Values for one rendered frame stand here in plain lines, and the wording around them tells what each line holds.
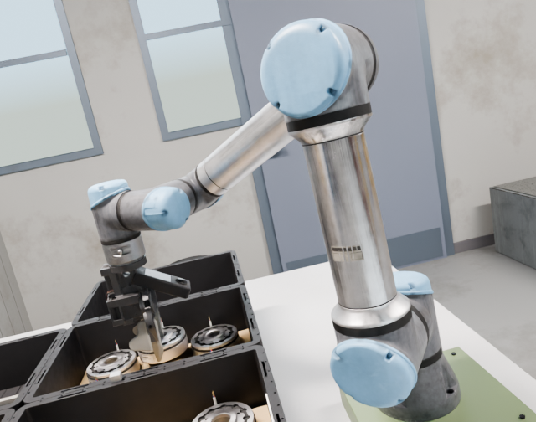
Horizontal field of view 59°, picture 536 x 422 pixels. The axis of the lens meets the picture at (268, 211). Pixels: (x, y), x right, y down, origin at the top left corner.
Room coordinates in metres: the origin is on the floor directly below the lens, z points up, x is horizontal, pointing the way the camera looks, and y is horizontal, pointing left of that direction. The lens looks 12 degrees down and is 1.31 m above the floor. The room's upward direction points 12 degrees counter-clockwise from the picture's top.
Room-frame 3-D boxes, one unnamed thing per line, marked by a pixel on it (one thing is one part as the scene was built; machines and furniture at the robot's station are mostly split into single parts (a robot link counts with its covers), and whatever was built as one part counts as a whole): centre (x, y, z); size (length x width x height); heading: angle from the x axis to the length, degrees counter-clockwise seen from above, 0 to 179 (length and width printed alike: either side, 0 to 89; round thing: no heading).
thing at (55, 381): (0.86, 0.27, 0.87); 0.40 x 0.30 x 0.11; 96
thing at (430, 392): (0.75, -0.19, 0.81); 0.15 x 0.15 x 0.10
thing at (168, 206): (0.85, 0.19, 1.17); 0.11 x 0.11 x 0.08; 60
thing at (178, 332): (0.93, 0.27, 0.89); 0.10 x 0.10 x 0.01
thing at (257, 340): (0.86, 0.27, 0.92); 0.40 x 0.30 x 0.02; 96
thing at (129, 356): (0.91, 0.38, 0.86); 0.10 x 0.10 x 0.01
